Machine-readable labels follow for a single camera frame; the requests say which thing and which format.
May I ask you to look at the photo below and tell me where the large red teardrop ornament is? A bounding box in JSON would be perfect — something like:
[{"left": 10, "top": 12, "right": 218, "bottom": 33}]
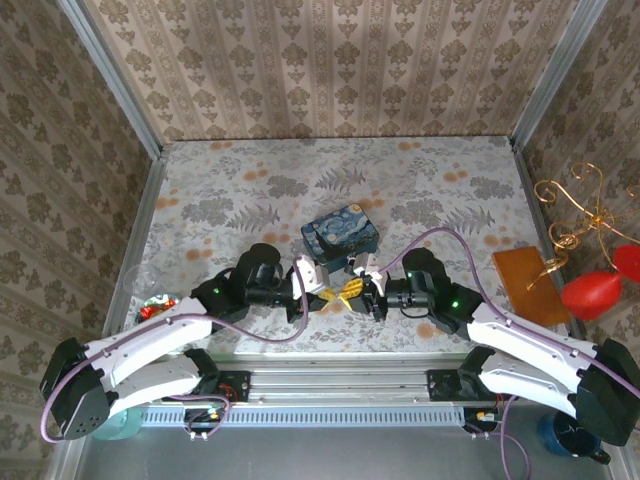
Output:
[{"left": 560, "top": 271, "right": 624, "bottom": 322}]

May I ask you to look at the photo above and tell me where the dark blue mug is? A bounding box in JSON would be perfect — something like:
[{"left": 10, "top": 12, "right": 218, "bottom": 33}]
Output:
[{"left": 536, "top": 411, "right": 614, "bottom": 467}]

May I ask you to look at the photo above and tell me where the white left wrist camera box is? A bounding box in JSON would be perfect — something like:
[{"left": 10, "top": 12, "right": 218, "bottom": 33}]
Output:
[{"left": 291, "top": 253, "right": 330, "bottom": 297}]

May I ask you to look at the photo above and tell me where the aluminium table side rail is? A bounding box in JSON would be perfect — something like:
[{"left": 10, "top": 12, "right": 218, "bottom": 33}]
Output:
[
  {"left": 102, "top": 149, "right": 170, "bottom": 342},
  {"left": 511, "top": 142, "right": 585, "bottom": 337}
]

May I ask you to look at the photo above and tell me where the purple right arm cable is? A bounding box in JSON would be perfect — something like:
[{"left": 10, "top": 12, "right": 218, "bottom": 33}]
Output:
[{"left": 377, "top": 226, "right": 622, "bottom": 382}]

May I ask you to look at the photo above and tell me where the colourful candy wrapper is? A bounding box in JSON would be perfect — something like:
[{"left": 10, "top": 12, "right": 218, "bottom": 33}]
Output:
[{"left": 136, "top": 292, "right": 182, "bottom": 322}]

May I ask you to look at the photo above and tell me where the clear glass cup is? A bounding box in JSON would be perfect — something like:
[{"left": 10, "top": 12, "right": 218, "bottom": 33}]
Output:
[{"left": 122, "top": 264, "right": 162, "bottom": 297}]

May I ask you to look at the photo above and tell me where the grey slotted cable duct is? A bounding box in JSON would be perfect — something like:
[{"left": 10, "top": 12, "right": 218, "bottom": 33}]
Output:
[{"left": 141, "top": 402, "right": 470, "bottom": 430}]

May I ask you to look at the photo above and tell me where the orange-brown wooden block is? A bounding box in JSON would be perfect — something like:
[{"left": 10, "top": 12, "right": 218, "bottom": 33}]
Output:
[{"left": 491, "top": 245, "right": 572, "bottom": 327}]

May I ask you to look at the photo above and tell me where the teal plastic cup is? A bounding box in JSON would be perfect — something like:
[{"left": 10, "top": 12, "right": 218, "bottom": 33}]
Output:
[{"left": 91, "top": 406, "right": 145, "bottom": 442}]

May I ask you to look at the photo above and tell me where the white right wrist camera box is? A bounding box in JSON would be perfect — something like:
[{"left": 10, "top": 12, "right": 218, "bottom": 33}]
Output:
[{"left": 352, "top": 253, "right": 390, "bottom": 297}]

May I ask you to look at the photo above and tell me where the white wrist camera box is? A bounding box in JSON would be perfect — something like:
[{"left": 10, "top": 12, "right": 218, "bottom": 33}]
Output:
[
  {"left": 352, "top": 253, "right": 390, "bottom": 297},
  {"left": 291, "top": 253, "right": 330, "bottom": 297}
]

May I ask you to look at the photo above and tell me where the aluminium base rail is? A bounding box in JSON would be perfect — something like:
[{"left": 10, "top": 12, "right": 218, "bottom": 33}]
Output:
[{"left": 218, "top": 366, "right": 432, "bottom": 407}]

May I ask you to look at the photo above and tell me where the aluminium frame post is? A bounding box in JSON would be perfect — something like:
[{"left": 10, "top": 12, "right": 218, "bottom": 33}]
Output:
[
  {"left": 509, "top": 0, "right": 609, "bottom": 147},
  {"left": 57, "top": 0, "right": 167, "bottom": 160}
]

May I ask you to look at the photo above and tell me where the floral patterned tablecloth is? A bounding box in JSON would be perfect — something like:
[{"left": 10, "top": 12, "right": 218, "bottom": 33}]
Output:
[{"left": 107, "top": 134, "right": 576, "bottom": 357}]

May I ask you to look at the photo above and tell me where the gold wire stand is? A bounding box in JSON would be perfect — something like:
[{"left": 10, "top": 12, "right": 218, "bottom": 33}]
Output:
[{"left": 527, "top": 161, "right": 640, "bottom": 292}]

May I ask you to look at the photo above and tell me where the starry night print box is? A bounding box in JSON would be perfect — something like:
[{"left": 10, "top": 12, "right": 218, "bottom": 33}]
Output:
[{"left": 300, "top": 201, "right": 382, "bottom": 267}]

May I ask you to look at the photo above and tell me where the small red teardrop ornament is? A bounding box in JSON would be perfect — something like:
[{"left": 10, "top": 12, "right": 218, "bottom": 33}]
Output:
[{"left": 613, "top": 244, "right": 640, "bottom": 284}]

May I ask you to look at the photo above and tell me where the small wire bundle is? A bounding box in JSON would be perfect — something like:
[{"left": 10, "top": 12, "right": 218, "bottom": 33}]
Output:
[
  {"left": 181, "top": 384, "right": 232, "bottom": 442},
  {"left": 462, "top": 405, "right": 502, "bottom": 442}
]

